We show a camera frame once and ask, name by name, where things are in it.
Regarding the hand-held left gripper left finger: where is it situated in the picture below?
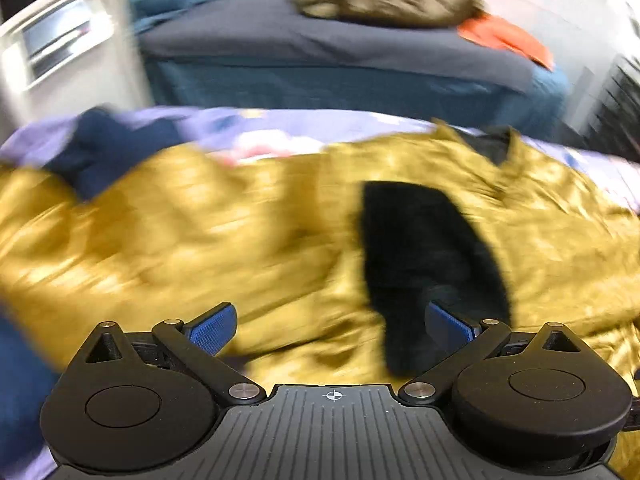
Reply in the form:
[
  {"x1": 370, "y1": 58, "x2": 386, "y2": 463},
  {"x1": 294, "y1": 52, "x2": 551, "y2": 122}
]
[{"x1": 79, "y1": 302, "x2": 266, "y2": 407}]

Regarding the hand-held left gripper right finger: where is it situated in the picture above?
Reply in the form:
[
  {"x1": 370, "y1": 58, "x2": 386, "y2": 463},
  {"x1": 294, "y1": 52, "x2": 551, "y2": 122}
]
[{"x1": 398, "y1": 301, "x2": 594, "y2": 407}]

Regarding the gold satin garment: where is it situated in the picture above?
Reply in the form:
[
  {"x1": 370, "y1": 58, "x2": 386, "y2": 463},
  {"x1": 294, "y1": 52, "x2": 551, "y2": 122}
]
[{"x1": 0, "y1": 120, "x2": 640, "y2": 480}]

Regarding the purple floral bedsheet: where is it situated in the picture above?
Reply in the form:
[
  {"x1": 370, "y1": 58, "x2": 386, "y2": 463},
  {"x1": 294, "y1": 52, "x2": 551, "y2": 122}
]
[{"x1": 0, "y1": 105, "x2": 640, "y2": 480}]

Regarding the navy blue cloth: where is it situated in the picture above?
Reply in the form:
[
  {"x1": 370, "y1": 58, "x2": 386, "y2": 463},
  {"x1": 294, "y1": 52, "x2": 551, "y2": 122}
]
[{"x1": 47, "y1": 107, "x2": 196, "y2": 201}]

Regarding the black shelf rack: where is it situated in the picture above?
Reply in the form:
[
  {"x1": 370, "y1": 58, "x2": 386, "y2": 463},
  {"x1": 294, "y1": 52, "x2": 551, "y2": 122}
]
[{"x1": 582, "y1": 52, "x2": 640, "y2": 161}]

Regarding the white cabinet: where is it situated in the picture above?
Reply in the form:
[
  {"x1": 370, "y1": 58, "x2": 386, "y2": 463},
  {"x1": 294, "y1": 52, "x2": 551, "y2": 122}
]
[{"x1": 0, "y1": 0, "x2": 148, "y2": 136}]

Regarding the orange cloth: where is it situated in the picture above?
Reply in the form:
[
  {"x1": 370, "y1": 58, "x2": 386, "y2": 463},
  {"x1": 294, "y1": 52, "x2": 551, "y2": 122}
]
[{"x1": 457, "y1": 12, "x2": 556, "y2": 71}]

